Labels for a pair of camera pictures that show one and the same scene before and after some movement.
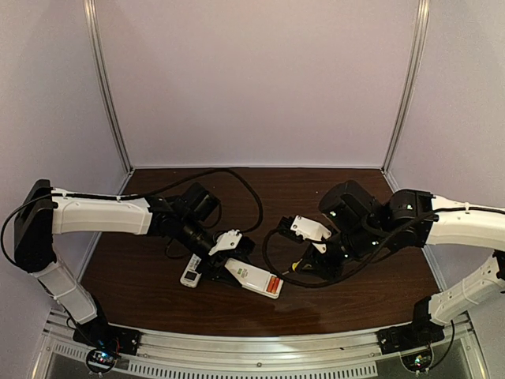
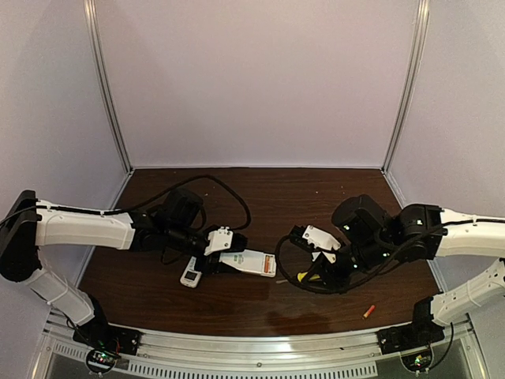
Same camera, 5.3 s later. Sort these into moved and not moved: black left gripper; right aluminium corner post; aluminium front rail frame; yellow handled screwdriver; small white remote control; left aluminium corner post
Moved: yellow handled screwdriver; black left gripper
Not moved: left aluminium corner post; aluminium front rail frame; small white remote control; right aluminium corner post
